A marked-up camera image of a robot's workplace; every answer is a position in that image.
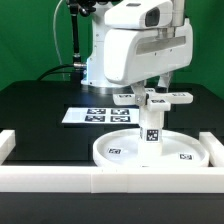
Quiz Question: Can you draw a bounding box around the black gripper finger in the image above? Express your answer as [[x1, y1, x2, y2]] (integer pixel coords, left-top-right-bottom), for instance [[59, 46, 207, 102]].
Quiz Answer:
[[157, 72, 173, 91], [131, 81, 146, 106]]

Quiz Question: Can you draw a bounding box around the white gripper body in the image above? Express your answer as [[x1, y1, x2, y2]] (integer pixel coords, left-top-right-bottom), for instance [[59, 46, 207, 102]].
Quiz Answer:
[[104, 19, 193, 84]]

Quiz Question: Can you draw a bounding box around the white cross-shaped table base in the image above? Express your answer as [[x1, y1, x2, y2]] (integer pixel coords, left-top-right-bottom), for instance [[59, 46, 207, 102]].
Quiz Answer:
[[113, 88, 193, 112]]

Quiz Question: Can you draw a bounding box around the white round table top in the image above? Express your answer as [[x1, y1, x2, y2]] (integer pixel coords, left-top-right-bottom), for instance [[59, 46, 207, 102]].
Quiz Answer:
[[93, 128, 209, 168]]

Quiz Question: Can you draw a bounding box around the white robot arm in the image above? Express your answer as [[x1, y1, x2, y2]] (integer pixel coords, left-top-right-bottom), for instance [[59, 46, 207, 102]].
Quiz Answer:
[[82, 0, 193, 95]]

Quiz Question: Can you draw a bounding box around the white marker sheet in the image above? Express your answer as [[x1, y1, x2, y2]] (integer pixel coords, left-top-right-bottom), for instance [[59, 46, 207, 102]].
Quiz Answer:
[[62, 107, 139, 124]]

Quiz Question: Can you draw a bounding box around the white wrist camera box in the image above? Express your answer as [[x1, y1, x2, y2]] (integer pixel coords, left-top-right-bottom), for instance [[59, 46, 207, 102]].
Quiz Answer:
[[104, 0, 173, 30]]

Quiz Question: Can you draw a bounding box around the black camera stand pole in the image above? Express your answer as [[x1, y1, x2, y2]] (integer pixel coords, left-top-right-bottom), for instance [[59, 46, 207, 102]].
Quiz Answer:
[[66, 0, 98, 83]]

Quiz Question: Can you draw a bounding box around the black cable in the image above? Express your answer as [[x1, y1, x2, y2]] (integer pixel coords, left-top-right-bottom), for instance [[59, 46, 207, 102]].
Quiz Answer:
[[36, 64, 76, 82]]

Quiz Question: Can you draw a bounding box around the grey cable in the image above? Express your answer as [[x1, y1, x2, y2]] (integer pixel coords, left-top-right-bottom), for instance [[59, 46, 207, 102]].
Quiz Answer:
[[52, 0, 68, 81]]

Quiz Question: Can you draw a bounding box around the white right fence rail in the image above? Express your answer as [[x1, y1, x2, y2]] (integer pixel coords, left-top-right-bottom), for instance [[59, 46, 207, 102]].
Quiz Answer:
[[199, 132, 224, 167]]

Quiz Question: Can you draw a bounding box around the white fence rail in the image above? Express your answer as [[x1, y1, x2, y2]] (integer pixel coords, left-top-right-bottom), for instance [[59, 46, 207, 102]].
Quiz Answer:
[[0, 166, 224, 193], [199, 132, 224, 167], [0, 130, 16, 165]]

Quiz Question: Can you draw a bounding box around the white left fence rail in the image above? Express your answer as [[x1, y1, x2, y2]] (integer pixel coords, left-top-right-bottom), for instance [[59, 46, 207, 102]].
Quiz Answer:
[[0, 130, 16, 165]]

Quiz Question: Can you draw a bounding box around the white front fence rail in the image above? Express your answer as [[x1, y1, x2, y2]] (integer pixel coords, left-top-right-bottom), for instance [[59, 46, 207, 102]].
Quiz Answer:
[[0, 166, 224, 193]]

